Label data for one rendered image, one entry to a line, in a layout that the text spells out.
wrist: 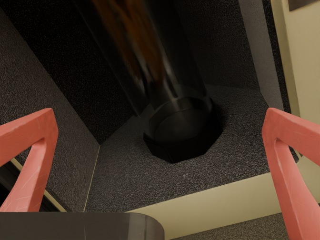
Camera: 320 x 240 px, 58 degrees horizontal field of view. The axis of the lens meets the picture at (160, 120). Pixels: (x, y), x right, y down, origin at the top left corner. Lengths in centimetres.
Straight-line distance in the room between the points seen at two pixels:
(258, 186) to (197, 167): 7
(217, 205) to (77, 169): 18
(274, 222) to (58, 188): 24
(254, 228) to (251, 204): 3
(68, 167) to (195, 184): 15
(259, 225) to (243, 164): 8
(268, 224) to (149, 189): 14
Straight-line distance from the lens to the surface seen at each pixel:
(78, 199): 37
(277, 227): 36
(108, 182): 38
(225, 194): 33
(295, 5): 23
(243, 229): 37
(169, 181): 34
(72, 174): 37
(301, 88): 26
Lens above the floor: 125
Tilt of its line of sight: 33 degrees down
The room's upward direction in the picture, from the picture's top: 27 degrees counter-clockwise
